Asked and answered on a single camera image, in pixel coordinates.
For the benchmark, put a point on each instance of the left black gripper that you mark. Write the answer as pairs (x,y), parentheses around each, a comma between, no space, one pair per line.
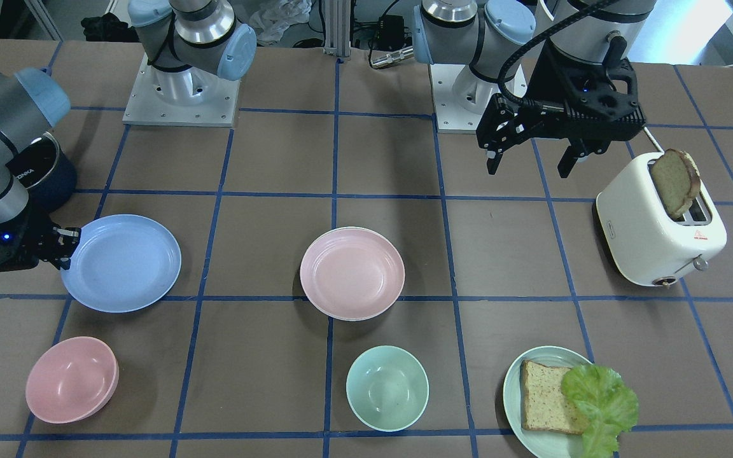
(555,86)

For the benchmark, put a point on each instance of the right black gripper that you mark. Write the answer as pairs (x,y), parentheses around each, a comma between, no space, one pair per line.
(34,233)

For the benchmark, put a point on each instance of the blue plate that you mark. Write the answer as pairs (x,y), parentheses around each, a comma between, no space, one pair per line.
(123,263)

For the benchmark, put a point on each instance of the pink plate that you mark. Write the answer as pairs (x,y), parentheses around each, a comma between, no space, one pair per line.
(352,270)

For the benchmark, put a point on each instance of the dark blue saucepan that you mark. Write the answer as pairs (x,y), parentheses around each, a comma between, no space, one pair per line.
(57,189)

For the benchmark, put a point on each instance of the glass pot lid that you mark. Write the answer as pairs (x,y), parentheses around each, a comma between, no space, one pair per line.
(36,162)

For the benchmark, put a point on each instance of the pink bowl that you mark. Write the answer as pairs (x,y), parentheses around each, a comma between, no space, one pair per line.
(72,380)

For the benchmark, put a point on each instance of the bread slice in toaster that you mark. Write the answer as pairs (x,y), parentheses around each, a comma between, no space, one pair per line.
(677,181)

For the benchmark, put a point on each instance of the white toaster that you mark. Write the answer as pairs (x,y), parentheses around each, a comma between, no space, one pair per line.
(647,246)

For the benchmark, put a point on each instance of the white plate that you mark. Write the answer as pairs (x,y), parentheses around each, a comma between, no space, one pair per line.
(356,317)

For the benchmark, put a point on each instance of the bread slice on plate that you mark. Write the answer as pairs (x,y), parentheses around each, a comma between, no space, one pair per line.
(544,406)

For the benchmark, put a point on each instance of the green lettuce leaf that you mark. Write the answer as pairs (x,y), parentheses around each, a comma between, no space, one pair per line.
(609,405)

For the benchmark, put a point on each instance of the green bowl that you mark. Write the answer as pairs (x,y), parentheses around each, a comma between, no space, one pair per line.
(387,388)

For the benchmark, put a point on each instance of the green plate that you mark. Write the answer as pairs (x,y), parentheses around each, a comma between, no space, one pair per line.
(539,443)

